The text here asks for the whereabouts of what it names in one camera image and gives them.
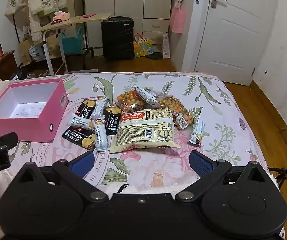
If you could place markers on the pink cardboard box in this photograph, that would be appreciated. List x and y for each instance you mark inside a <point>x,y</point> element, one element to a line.
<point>26,130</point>

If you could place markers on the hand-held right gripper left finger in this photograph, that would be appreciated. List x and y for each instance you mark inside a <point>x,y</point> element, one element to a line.
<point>83,163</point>

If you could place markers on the white fluffy coat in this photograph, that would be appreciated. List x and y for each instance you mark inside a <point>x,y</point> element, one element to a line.
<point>46,5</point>

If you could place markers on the white door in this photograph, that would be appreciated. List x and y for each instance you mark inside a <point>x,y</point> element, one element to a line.
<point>238,30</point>

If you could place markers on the red booklet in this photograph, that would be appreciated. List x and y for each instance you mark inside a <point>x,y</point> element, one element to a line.
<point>87,16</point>

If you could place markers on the dark slippers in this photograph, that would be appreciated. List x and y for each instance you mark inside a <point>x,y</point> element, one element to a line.
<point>154,55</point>

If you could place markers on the brown paper bag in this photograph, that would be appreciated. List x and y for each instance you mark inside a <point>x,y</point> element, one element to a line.
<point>25,52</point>

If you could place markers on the white and blue plastic bag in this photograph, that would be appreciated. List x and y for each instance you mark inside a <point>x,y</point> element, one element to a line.
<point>36,53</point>

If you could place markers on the floral bedsheet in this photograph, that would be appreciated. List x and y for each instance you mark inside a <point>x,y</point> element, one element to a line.
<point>228,130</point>

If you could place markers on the beige noodle packet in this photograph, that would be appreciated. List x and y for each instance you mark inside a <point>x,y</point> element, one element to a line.
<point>143,132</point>

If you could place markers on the black cracker packet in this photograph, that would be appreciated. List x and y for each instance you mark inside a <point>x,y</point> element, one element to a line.
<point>84,108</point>
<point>77,137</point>
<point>112,122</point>

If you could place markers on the white wardrobe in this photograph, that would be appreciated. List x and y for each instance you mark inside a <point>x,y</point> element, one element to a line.
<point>133,0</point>

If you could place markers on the black suitcase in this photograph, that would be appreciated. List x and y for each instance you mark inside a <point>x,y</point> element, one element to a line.
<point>118,37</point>

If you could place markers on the white snack bar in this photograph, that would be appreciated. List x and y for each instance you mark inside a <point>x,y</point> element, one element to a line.
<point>79,122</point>
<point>198,132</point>
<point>100,106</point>
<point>100,137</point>
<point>146,95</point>

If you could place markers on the wooden nightstand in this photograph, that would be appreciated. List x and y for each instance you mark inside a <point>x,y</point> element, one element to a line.
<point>3,66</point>

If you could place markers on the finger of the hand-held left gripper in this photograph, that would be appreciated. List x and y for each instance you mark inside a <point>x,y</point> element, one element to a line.
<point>6,140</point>

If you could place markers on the teal shopping bag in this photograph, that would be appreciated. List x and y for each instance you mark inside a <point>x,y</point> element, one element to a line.
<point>71,42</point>

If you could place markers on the white plastic pack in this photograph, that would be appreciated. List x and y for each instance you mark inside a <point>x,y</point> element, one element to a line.
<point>166,46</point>

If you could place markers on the clear bag of mixed nuts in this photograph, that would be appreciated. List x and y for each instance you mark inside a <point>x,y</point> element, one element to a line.
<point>126,101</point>
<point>186,117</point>
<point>169,103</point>

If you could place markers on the pink hanging bag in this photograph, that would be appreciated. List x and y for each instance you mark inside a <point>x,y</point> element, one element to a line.
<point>178,20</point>

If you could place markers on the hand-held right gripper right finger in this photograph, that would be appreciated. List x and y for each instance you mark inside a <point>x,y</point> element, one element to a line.
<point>201,163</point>

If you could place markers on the colourful cartoon box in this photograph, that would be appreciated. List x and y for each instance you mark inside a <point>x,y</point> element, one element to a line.
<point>142,47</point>

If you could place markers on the beige tote bag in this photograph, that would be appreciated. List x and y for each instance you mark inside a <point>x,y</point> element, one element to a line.
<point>16,5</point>

